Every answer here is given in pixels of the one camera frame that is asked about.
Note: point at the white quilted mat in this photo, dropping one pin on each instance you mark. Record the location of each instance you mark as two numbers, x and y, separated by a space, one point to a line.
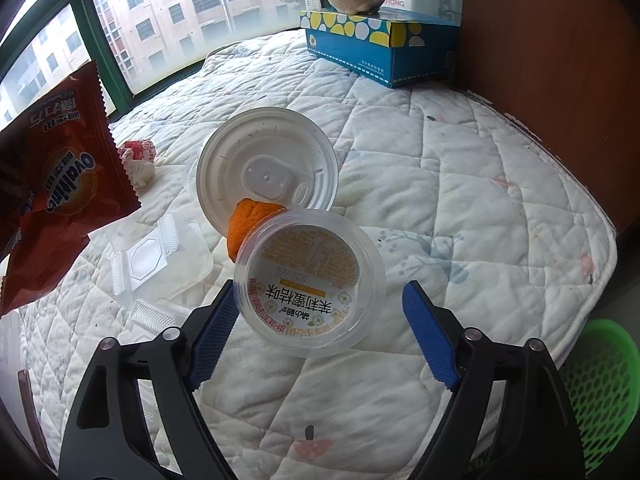
425 185

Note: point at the clear plastic tray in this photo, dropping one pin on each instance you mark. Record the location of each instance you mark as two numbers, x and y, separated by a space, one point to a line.
150 260

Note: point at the white round plastic lid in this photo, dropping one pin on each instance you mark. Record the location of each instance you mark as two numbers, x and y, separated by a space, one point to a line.
260 160

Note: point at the red white wrapper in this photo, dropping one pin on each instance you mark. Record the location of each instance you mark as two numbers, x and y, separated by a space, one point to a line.
137 160

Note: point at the red snack packet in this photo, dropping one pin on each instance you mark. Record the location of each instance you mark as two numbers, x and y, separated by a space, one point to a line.
60 185

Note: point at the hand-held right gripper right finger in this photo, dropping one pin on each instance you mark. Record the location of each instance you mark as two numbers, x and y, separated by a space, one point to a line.
430 335

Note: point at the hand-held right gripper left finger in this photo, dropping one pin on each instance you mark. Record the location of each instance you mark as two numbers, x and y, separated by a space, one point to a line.
214 340

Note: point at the clear labelled plastic cup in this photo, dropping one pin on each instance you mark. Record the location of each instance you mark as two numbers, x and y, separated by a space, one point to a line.
305 280

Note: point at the blue patterned tissue box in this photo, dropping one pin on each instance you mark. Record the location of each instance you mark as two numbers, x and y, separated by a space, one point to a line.
400 55

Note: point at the green plastic basket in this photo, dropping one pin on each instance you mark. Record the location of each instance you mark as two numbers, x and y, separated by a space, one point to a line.
600 385

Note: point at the orange peel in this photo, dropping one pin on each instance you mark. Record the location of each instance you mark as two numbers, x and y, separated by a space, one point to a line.
245 225

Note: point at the brown wooden panel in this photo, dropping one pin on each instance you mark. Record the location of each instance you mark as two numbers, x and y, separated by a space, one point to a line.
540 60

